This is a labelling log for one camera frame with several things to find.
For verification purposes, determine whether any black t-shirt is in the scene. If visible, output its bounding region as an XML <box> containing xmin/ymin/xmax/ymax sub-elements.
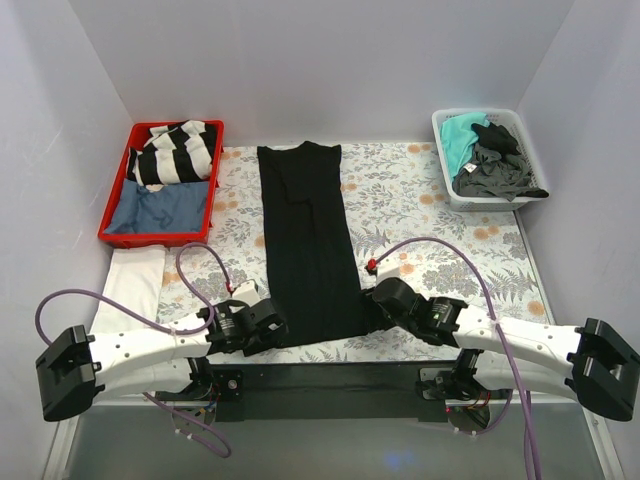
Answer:
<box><xmin>257</xmin><ymin>141</ymin><xmax>368</xmax><ymax>347</ymax></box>

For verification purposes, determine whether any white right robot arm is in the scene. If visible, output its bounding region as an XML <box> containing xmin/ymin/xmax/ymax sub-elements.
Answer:
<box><xmin>365</xmin><ymin>277</ymin><xmax>639</xmax><ymax>422</ymax></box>

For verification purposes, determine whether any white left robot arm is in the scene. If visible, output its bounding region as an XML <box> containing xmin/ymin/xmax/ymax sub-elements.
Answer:
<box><xmin>35</xmin><ymin>299</ymin><xmax>288</xmax><ymax>422</ymax></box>

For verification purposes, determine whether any floral patterned table mat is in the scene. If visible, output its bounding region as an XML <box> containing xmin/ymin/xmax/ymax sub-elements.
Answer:
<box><xmin>149</xmin><ymin>141</ymin><xmax>559</xmax><ymax>364</ymax></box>

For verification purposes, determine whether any white folded cloth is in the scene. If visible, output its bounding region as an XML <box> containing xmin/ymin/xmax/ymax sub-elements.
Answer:
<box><xmin>90</xmin><ymin>246</ymin><xmax>166</xmax><ymax>334</ymax></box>

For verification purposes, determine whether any blue folded shirt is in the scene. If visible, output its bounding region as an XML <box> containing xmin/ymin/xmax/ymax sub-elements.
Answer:
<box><xmin>105</xmin><ymin>179</ymin><xmax>209</xmax><ymax>234</ymax></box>

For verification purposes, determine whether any grey t-shirt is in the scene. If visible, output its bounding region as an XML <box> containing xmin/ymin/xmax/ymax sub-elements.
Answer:
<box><xmin>452</xmin><ymin>143</ymin><xmax>534</xmax><ymax>201</ymax></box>

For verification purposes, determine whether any white plastic laundry basket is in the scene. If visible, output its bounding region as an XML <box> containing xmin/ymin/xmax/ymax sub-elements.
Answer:
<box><xmin>431</xmin><ymin>107</ymin><xmax>549</xmax><ymax>212</ymax></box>

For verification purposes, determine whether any teal t-shirt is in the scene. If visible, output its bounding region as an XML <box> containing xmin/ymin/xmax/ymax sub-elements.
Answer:
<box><xmin>440</xmin><ymin>112</ymin><xmax>490</xmax><ymax>179</ymax></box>

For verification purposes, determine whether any black white striped shirt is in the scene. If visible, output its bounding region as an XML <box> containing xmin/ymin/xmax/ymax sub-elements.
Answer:
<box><xmin>126</xmin><ymin>120</ymin><xmax>218</xmax><ymax>186</ymax></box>

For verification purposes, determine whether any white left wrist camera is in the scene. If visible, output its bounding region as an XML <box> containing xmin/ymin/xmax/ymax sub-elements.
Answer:
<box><xmin>231</xmin><ymin>280</ymin><xmax>261</xmax><ymax>306</ymax></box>

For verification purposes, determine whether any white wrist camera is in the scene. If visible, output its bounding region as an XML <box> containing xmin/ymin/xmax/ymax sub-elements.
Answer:
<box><xmin>231</xmin><ymin>280</ymin><xmax>261</xmax><ymax>306</ymax></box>
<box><xmin>365</xmin><ymin>257</ymin><xmax>401</xmax><ymax>283</ymax></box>

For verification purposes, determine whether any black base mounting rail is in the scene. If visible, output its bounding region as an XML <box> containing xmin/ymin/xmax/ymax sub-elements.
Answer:
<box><xmin>154</xmin><ymin>360</ymin><xmax>516</xmax><ymax>424</ymax></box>

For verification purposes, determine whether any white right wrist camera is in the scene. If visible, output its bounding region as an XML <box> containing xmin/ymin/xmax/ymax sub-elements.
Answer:
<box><xmin>365</xmin><ymin>257</ymin><xmax>401</xmax><ymax>283</ymax></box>

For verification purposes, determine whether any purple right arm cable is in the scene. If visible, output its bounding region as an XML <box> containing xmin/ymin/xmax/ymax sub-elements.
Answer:
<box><xmin>374</xmin><ymin>236</ymin><xmax>544</xmax><ymax>480</ymax></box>

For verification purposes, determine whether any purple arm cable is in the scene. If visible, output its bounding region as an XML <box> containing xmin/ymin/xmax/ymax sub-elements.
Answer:
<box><xmin>374</xmin><ymin>236</ymin><xmax>544</xmax><ymax>480</ymax></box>
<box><xmin>34</xmin><ymin>242</ymin><xmax>261</xmax><ymax>459</ymax></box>

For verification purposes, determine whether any aluminium table frame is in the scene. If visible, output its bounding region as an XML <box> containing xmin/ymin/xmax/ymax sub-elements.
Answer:
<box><xmin>41</xmin><ymin>364</ymin><xmax>626</xmax><ymax>480</ymax></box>

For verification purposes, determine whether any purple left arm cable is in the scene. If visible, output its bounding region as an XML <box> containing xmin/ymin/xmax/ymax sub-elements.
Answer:
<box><xmin>34</xmin><ymin>242</ymin><xmax>261</xmax><ymax>459</ymax></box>

